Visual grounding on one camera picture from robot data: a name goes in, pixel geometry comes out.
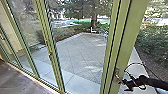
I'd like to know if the green framed glass door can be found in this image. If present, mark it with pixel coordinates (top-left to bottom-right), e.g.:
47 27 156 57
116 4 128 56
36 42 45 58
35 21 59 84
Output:
0 0 151 94

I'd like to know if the green garden bush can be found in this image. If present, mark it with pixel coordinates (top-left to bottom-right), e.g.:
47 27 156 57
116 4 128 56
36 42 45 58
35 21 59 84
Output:
134 23 168 58

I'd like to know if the small grey outdoor bench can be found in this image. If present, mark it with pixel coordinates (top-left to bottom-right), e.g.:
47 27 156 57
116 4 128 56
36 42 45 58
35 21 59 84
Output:
102 29 110 39

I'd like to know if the white outdoor bench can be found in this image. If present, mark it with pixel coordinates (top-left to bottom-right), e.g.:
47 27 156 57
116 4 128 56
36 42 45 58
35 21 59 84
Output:
89 27 98 34

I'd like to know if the large tree trunk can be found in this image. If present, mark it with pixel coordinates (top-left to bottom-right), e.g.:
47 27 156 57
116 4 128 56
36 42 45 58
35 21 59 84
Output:
90 0 100 29

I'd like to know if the long low garden hedge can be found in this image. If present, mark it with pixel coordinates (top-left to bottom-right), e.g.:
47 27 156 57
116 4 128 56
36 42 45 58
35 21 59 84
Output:
36 21 93 44

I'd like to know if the thin black cable loop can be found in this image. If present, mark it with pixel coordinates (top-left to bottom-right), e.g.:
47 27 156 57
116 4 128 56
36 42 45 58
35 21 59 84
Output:
123 61 148 82

